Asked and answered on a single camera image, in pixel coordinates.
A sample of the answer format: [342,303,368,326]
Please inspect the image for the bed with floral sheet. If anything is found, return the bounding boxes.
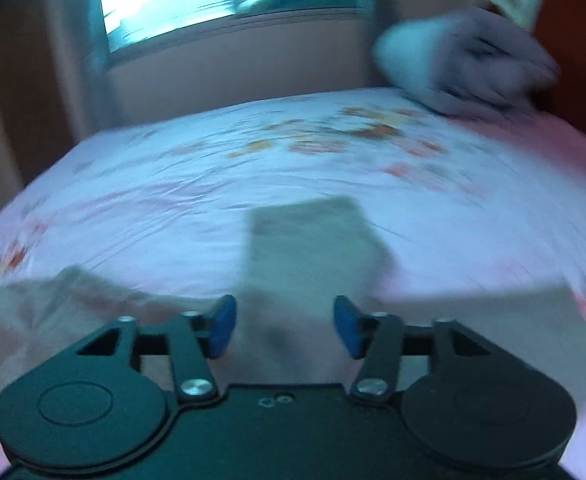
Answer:
[0,86,586,480]

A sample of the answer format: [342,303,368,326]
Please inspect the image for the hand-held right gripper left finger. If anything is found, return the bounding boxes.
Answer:
[74,294,238,402]

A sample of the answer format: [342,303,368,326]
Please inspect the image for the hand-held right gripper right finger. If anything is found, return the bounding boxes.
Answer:
[333,294,512,407]

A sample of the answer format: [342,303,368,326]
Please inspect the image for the brown wooden headboard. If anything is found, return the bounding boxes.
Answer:
[532,0,586,152]

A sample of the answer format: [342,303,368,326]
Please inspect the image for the beige pants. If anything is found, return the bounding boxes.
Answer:
[0,196,586,413]

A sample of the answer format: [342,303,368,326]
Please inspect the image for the brown wooden door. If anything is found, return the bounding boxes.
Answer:
[0,0,91,186]

